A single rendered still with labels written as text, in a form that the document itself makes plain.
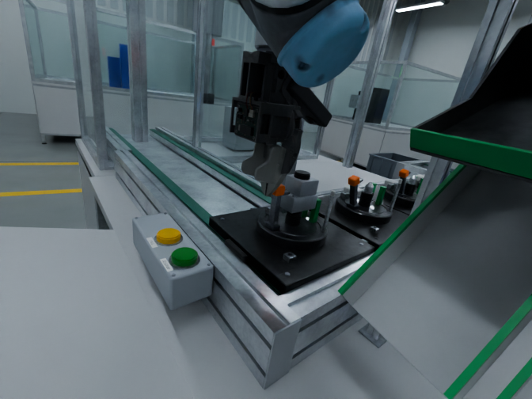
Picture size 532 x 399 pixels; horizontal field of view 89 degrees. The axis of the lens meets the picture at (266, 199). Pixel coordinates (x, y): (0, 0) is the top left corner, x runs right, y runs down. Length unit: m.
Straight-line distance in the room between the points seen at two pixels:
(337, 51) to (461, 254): 0.26
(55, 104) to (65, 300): 4.85
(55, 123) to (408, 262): 5.25
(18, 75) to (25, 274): 7.85
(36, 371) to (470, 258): 0.54
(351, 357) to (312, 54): 0.43
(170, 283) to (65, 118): 5.00
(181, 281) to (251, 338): 0.13
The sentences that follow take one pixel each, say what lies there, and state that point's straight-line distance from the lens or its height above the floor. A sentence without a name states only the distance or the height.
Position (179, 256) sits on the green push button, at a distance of 0.44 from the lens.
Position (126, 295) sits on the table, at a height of 0.86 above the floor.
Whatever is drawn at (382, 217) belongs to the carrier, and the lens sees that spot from 0.69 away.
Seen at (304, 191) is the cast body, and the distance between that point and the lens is 0.49.
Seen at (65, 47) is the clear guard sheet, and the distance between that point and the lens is 5.31.
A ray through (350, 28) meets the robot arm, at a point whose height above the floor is 1.27.
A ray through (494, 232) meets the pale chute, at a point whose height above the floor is 1.11.
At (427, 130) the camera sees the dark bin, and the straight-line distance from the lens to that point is 0.33.
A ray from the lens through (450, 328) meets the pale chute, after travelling 0.36.
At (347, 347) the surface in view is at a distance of 0.51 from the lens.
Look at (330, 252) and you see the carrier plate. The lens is 0.51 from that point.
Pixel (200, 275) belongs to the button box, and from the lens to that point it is 0.44.
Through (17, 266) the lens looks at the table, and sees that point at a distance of 0.69.
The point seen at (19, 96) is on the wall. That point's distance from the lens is 8.46.
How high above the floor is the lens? 1.22
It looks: 22 degrees down
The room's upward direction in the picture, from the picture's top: 9 degrees clockwise
